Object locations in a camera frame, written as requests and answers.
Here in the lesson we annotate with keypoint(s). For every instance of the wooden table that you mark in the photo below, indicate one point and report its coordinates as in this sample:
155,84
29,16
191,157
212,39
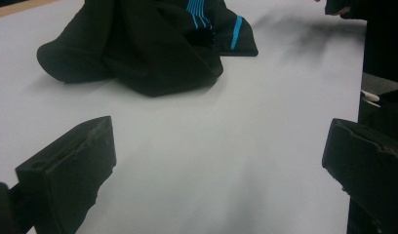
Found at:
11,9

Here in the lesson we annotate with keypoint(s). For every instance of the black shorts with blue stripes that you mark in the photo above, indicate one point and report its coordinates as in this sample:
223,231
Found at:
148,48

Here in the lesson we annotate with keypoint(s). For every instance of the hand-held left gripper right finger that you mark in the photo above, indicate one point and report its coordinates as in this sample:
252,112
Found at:
369,162

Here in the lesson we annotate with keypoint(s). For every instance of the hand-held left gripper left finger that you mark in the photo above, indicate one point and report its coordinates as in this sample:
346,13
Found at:
67,169

